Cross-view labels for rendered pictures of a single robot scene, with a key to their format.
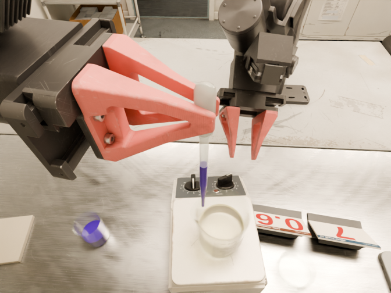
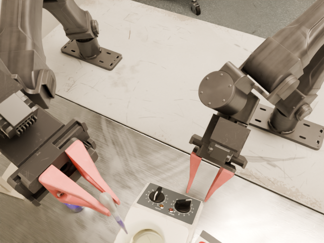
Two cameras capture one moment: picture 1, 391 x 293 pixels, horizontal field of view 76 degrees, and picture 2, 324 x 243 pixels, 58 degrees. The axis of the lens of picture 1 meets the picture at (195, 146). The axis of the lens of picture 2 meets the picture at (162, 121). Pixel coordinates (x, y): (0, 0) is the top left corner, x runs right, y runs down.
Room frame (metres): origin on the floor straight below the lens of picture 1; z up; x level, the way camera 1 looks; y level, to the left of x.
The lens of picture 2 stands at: (0.05, -0.12, 1.53)
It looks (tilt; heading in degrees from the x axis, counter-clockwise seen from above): 55 degrees down; 28
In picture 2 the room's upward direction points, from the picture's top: 6 degrees counter-clockwise
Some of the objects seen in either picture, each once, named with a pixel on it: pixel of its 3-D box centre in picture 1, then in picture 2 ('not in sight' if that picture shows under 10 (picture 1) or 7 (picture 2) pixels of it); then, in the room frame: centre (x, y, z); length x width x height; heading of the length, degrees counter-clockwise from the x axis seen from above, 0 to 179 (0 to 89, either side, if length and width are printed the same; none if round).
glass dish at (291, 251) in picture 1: (295, 269); not in sight; (0.10, -0.15, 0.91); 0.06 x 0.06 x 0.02
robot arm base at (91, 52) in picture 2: not in sight; (88, 44); (0.60, 0.40, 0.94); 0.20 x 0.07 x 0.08; 84
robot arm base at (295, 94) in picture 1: (271, 82); (285, 115); (0.54, -0.20, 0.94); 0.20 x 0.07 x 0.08; 84
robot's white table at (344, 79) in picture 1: (198, 168); (206, 156); (0.62, -0.01, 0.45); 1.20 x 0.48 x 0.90; 84
